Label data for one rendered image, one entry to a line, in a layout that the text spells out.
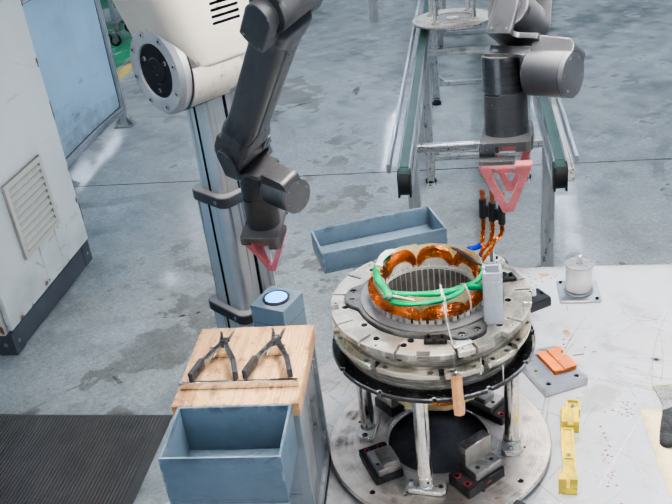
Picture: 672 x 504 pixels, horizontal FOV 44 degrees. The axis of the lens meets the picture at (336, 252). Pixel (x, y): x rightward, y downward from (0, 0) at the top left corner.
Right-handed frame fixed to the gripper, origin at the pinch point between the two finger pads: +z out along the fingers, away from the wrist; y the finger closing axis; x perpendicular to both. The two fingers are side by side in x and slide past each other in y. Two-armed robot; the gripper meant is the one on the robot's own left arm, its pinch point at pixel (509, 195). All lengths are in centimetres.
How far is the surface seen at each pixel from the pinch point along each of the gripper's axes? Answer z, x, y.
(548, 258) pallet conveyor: 93, -1, 182
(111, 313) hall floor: 110, 178, 167
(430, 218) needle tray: 21, 19, 46
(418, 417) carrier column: 34.3, 14.9, -4.5
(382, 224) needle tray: 21, 28, 43
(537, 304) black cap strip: 46, -1, 56
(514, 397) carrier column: 38.8, 1.1, 8.4
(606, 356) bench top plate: 50, -15, 40
